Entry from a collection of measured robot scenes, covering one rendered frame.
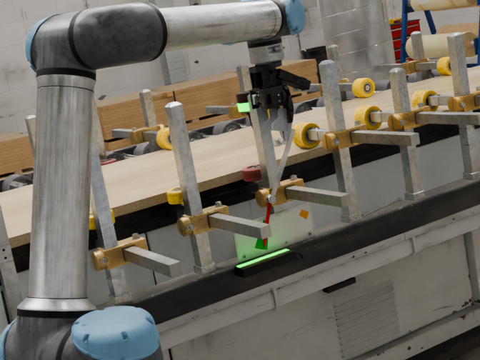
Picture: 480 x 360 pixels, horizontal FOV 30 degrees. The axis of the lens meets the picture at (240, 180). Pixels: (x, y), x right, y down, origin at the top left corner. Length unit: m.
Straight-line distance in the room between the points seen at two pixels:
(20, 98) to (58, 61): 7.82
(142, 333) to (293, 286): 1.04
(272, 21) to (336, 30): 4.30
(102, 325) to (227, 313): 0.89
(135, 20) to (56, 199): 0.37
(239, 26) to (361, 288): 1.30
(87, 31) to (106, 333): 0.56
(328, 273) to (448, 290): 0.75
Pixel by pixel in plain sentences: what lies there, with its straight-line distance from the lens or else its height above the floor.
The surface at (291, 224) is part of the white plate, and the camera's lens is 2.49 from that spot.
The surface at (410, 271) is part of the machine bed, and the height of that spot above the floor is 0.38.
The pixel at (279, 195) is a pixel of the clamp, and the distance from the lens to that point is 2.46.
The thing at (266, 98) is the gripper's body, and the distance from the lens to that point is 2.32.
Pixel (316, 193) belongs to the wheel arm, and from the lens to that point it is 2.35.
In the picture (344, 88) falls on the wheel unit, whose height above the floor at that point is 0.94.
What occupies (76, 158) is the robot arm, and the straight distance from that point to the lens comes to 1.74.
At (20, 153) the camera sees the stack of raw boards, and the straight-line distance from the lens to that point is 8.28.
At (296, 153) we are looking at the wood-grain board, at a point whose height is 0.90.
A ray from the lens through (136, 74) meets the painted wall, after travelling 9.95.
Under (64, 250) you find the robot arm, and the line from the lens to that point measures 1.72.
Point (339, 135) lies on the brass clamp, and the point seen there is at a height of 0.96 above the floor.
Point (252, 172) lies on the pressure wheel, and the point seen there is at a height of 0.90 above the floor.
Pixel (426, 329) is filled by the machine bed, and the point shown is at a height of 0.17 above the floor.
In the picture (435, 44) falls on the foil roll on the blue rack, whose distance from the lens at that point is 9.56.
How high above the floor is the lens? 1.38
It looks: 11 degrees down
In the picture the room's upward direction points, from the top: 10 degrees counter-clockwise
